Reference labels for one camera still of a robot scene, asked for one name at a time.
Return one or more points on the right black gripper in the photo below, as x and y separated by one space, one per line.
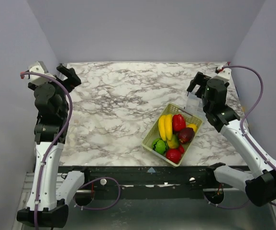
197 82

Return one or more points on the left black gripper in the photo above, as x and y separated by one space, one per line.
72 80

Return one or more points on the yellow banana bunch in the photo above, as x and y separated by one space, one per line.
165 127

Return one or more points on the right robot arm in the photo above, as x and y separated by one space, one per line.
260 184

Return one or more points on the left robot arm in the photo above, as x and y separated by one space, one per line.
48 205

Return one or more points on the yellow lemon toy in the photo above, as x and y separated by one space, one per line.
192 126

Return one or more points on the red bell pepper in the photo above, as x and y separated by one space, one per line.
178 123

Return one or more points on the dark red mango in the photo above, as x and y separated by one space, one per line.
186 135

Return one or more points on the pale green plastic basket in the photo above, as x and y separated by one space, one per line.
154 131

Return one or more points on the yellow green mango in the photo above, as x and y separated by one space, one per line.
173 143

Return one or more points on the red chili pepper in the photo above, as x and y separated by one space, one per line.
181 149

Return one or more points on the green watermelon toy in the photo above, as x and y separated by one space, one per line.
159 146

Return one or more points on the red apple toy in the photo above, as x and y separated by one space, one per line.
174 155

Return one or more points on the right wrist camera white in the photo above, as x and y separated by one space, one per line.
223 73

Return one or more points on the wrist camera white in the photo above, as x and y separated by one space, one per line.
38 67
223 73

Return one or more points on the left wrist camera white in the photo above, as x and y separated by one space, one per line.
38 67

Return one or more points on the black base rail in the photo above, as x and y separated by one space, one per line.
146 182

